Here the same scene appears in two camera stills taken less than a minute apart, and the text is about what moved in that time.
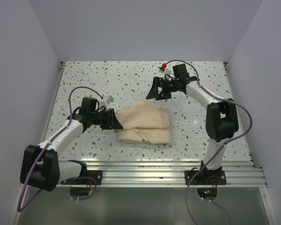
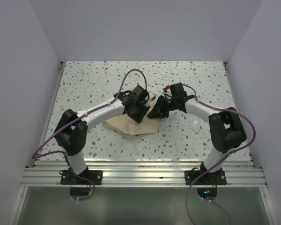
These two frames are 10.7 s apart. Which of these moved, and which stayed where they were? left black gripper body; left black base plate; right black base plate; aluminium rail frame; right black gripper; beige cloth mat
Moved: left black gripper body; beige cloth mat; right black gripper
Stayed: right black base plate; aluminium rail frame; left black base plate
